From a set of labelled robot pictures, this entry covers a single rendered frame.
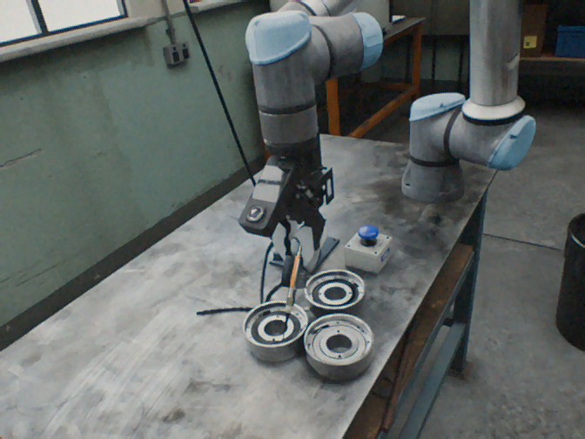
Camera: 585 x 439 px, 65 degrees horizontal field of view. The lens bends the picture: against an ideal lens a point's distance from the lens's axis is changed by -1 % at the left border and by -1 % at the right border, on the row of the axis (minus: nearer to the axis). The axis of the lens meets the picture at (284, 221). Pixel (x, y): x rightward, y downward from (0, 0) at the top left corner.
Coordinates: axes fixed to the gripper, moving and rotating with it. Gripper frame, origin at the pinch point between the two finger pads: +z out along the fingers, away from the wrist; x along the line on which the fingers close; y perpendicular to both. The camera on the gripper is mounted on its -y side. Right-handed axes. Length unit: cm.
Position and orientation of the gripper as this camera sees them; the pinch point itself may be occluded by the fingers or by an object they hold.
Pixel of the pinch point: (297, 265)
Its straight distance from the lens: 71.6
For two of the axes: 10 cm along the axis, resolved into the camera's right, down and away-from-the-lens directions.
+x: -8.6, -1.8, 4.9
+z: 1.1, 8.5, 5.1
